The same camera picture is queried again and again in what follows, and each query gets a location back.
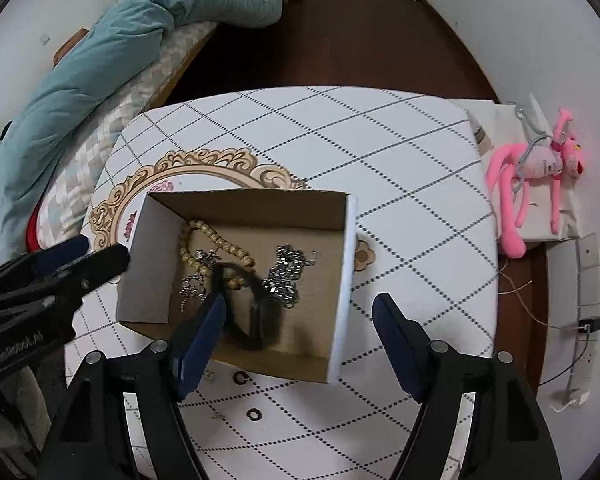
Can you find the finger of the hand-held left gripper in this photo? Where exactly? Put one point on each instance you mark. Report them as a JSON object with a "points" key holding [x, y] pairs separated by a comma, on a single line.
{"points": [[102, 263], [70, 248]]}

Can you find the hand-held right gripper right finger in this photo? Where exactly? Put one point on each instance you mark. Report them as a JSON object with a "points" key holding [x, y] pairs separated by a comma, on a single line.
{"points": [[394, 345]]}

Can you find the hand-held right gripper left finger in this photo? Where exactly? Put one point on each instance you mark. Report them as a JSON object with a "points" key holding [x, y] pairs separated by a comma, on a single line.
{"points": [[200, 347]]}

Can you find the cardboard box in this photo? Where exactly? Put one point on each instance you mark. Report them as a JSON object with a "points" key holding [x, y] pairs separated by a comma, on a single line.
{"points": [[290, 320]]}

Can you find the small clear earring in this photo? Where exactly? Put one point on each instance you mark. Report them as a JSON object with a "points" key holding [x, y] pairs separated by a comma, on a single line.
{"points": [[210, 375]]}

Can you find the red cloth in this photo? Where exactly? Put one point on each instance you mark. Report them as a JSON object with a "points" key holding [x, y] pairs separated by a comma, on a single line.
{"points": [[32, 227]]}

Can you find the grey patterned bed sheet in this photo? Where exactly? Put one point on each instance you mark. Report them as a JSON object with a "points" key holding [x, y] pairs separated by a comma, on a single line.
{"points": [[125, 110]]}

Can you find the teal blanket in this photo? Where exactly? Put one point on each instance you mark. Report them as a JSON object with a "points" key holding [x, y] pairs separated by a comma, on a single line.
{"points": [[80, 90]]}

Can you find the black charger plug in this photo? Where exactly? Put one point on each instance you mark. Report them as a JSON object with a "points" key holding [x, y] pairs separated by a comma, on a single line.
{"points": [[592, 323]]}

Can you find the wooden headboard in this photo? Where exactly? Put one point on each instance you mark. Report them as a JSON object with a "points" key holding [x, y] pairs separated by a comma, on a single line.
{"points": [[66, 47]]}

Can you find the pink plush toy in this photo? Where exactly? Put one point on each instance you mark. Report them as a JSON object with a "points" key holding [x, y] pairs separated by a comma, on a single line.
{"points": [[510, 160]]}

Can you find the white cloth bag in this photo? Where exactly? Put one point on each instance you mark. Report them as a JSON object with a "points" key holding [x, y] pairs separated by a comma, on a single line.
{"points": [[500, 120]]}

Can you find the white wall socket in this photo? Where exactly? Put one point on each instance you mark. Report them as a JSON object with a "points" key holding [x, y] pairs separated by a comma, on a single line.
{"points": [[588, 250]]}

